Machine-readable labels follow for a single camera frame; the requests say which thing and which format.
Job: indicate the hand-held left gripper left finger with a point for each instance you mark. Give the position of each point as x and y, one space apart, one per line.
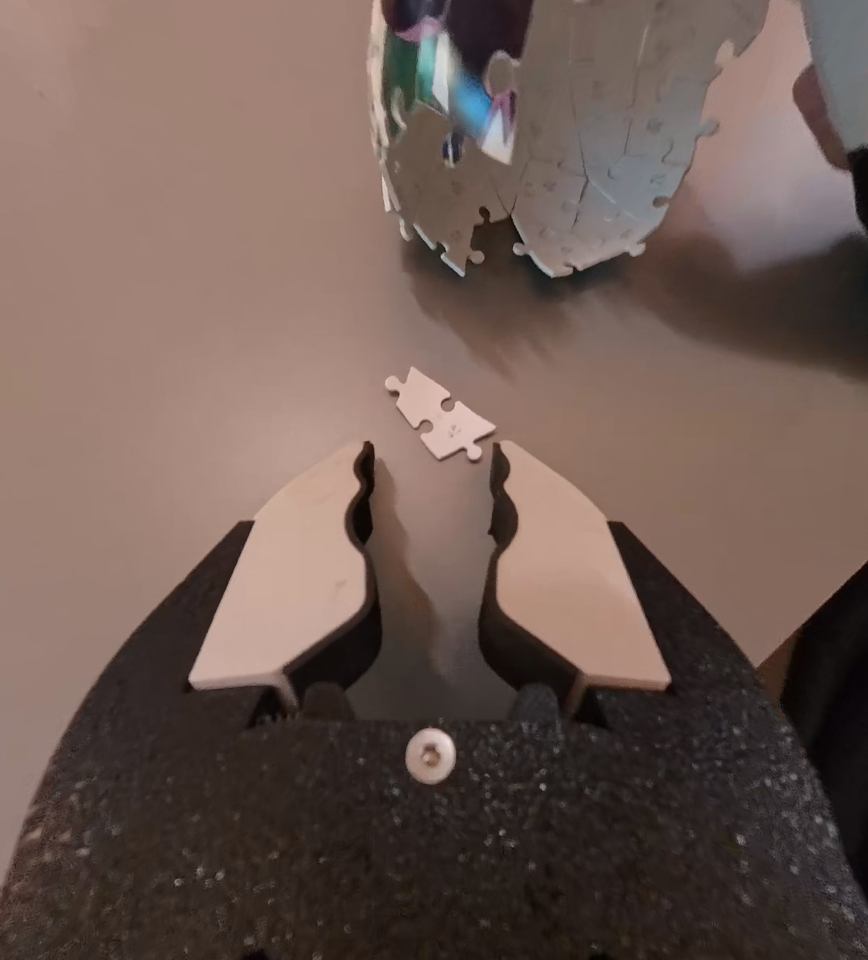
291 600

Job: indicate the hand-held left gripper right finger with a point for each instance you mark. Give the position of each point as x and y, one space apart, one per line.
576 600

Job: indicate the single white jigsaw piece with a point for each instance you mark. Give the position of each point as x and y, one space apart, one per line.
455 431
422 397

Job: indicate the partly built puzzle ball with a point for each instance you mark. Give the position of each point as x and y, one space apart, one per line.
591 150

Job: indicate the person's right hand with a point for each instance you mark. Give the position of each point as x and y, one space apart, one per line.
820 112

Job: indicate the person's dark trousers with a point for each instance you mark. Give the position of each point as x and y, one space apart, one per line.
861 712

